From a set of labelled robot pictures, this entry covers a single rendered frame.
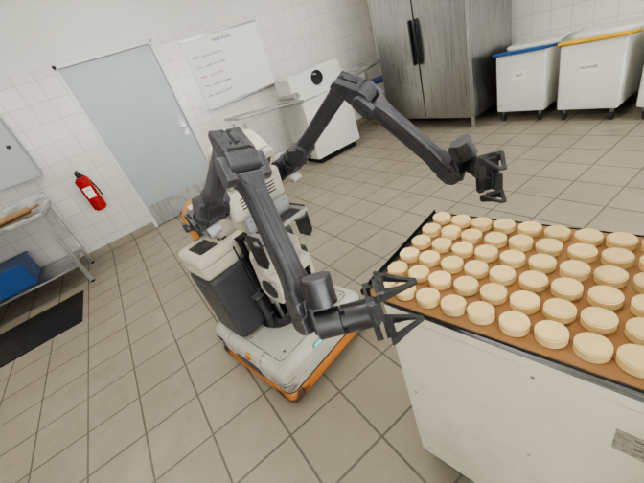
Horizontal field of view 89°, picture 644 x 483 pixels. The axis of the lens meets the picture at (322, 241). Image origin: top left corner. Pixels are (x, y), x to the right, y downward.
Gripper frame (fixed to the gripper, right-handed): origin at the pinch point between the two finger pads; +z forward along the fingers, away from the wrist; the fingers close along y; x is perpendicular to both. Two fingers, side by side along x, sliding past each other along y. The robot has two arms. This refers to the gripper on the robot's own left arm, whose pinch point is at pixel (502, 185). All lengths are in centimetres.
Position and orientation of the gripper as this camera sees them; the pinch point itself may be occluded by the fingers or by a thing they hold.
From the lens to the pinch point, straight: 101.8
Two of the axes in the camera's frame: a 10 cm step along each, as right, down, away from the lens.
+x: -9.6, 2.6, 1.0
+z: 0.5, 5.2, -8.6
